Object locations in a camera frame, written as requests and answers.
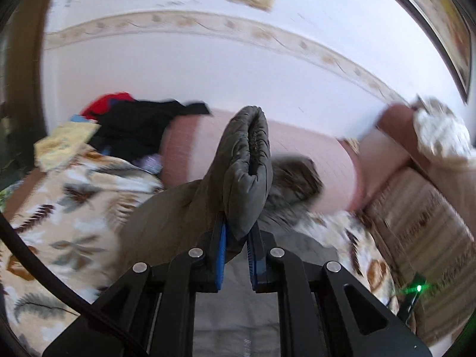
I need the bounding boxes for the grey quilted blanket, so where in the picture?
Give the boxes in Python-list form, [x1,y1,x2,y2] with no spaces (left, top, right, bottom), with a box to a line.
[119,105,335,357]

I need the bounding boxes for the black garment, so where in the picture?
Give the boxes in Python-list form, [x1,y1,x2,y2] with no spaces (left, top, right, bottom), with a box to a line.
[89,98,212,162]

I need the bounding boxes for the yellow patterned cloth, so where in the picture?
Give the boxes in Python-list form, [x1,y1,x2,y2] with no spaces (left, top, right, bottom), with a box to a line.
[34,119,101,172]

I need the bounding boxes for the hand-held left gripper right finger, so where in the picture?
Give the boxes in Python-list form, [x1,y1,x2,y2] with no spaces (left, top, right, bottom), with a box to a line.
[247,230,434,357]

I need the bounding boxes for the black cable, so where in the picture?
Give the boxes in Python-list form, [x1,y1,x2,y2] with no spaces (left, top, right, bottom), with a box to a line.
[0,212,149,357]

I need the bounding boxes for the purple patterned cloth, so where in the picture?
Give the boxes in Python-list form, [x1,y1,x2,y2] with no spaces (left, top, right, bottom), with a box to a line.
[134,154,162,173]

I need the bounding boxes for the brown glass door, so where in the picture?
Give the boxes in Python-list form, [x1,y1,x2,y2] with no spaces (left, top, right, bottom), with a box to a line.
[0,0,53,190]

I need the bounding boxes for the red garment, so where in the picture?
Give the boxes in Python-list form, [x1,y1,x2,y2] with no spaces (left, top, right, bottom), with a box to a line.
[81,92,134,120]

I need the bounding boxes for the pink bolster pillow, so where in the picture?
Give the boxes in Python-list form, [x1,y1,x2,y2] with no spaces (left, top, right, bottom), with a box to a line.
[160,109,363,212]

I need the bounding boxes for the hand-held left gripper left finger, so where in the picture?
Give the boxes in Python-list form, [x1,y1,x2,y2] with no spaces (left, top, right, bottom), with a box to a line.
[42,214,227,357]

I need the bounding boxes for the dark framed wall picture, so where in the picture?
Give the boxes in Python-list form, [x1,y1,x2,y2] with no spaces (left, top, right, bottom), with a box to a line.
[364,0,473,105]

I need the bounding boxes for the leaf print blanket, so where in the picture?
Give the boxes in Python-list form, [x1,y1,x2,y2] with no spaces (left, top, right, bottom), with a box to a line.
[0,145,400,357]

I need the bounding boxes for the white crumpled cloth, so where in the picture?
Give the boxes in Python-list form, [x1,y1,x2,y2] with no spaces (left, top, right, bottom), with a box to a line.
[413,97,471,157]

